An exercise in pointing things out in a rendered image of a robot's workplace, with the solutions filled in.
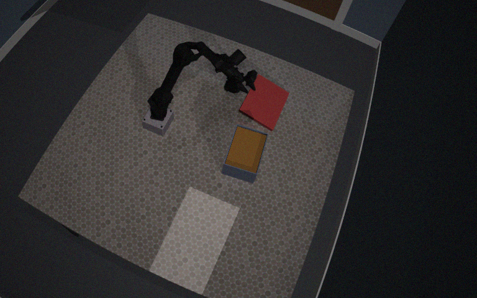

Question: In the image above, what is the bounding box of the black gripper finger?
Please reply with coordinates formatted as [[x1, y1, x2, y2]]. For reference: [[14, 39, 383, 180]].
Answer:
[[240, 84, 248, 93], [245, 83, 256, 91]]

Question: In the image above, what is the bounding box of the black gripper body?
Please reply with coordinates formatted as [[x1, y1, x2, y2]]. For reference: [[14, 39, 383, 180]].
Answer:
[[224, 67, 257, 91]]

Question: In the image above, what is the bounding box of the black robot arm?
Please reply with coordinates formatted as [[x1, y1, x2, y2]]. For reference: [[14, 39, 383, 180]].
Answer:
[[147, 42, 246, 121]]

